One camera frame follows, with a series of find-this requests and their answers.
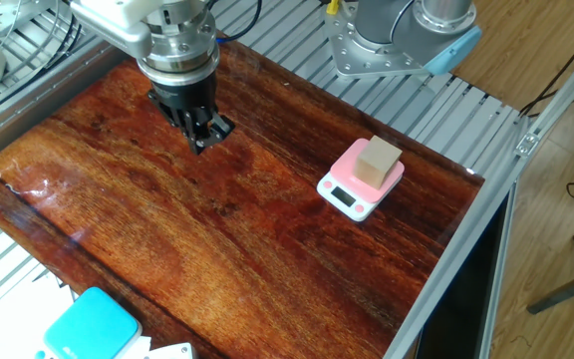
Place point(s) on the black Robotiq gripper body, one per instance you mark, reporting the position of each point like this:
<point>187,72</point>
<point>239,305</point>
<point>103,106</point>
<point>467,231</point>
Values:
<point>185,97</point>

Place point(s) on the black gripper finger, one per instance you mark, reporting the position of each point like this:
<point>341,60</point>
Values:
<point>222,128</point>
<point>198,134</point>

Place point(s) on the plain wooden cube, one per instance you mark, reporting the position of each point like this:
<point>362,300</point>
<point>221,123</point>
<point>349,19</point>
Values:
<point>376,162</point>

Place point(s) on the silver grey UR5 robot arm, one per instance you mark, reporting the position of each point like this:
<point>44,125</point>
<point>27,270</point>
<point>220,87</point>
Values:
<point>401,30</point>

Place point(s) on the pink white kitchen scale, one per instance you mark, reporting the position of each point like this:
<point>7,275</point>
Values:
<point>347,197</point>

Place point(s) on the blue white kitchen scale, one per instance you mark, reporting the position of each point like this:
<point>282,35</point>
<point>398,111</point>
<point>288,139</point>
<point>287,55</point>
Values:
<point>90,326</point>

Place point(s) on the silver wrist coupling flange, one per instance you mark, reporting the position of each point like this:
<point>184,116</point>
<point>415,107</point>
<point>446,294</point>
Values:
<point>182,55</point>

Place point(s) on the yellow plug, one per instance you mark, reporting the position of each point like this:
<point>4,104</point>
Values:
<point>333,7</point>

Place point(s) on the white paper sheets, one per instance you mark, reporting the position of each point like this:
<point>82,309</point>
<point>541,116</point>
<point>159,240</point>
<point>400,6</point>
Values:
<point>13,324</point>

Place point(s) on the black side panel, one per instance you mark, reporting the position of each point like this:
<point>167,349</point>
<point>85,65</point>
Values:
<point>461,309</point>

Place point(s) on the dark wooden chair legs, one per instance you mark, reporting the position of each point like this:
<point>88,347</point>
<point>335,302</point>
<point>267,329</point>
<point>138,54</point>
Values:
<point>566,289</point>

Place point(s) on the white printed wrist mount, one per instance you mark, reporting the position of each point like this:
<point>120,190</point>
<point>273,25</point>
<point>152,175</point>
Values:
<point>112,20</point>

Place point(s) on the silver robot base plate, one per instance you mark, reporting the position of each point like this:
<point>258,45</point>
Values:
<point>347,55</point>

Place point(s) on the aluminium table edge rail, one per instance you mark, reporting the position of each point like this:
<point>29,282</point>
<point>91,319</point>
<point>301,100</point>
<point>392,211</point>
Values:
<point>441,279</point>

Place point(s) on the aluminium extrusion post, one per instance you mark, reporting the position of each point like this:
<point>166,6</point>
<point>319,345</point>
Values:
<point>566,100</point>

